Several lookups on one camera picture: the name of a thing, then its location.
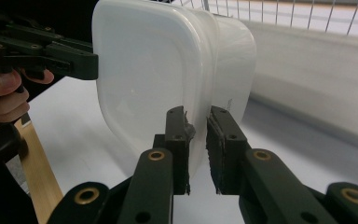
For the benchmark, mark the white plastic container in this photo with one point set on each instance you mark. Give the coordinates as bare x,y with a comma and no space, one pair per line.
152,62

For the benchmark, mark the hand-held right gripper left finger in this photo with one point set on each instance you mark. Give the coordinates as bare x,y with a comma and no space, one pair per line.
155,180

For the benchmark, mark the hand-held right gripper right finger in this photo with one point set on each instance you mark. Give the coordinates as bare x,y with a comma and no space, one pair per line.
254,186

